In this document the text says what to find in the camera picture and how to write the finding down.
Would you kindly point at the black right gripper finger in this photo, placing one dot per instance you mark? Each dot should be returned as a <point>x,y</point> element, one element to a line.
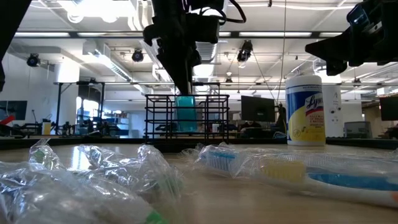
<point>337,68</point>
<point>335,46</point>

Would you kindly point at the red background object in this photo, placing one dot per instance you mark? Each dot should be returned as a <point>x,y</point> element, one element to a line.
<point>7,120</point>

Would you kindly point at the yellow container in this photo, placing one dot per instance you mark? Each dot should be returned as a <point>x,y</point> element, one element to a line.
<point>46,128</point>

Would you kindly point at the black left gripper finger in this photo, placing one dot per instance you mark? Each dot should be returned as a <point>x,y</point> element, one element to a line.
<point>195,57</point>
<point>180,71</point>

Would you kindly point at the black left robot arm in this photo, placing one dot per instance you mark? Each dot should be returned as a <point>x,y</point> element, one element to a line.
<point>9,25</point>

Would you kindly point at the white column with outlets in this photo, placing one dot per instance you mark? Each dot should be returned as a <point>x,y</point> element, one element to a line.
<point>333,109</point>

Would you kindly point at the black aluminium table frame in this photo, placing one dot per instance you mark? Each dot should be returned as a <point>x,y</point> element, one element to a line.
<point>93,141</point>

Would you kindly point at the green toothbrush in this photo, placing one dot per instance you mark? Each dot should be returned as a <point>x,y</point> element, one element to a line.
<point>149,174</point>
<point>77,202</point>

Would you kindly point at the black ceiling spotlight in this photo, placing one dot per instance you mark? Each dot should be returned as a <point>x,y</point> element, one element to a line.
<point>245,51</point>
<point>137,56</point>
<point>33,60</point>

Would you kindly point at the black computer monitor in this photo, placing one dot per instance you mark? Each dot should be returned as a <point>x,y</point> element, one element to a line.
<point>389,109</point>
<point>14,110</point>
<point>258,109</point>

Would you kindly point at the Lysol wipes canister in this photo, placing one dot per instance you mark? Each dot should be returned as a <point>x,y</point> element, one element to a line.
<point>304,109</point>

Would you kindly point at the blue orange toothbrush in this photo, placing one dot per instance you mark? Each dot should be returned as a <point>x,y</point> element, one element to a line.
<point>342,182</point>

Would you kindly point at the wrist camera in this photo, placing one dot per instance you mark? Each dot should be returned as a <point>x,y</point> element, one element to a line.
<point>360,17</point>
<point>208,29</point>

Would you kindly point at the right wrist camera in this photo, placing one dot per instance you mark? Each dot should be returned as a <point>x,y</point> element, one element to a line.
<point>360,17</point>

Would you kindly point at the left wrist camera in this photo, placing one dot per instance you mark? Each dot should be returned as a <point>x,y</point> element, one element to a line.
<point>208,29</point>

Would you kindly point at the black metal rack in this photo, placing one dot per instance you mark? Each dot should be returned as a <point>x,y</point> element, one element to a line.
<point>58,105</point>

